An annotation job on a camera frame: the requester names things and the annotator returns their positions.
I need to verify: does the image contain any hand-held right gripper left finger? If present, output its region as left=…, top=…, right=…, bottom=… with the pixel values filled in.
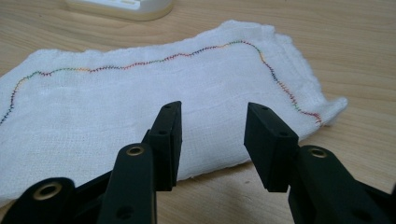
left=141, top=100, right=183, bottom=192

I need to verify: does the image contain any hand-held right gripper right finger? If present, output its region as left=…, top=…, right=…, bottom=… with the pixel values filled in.
left=243, top=102, right=301, bottom=193

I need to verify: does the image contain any white plastic container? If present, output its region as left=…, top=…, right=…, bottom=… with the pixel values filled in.
left=64, top=0, right=174, bottom=22

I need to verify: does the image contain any white cloth with rainbow stitching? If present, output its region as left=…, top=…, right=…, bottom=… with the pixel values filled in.
left=0, top=20, right=348, bottom=208

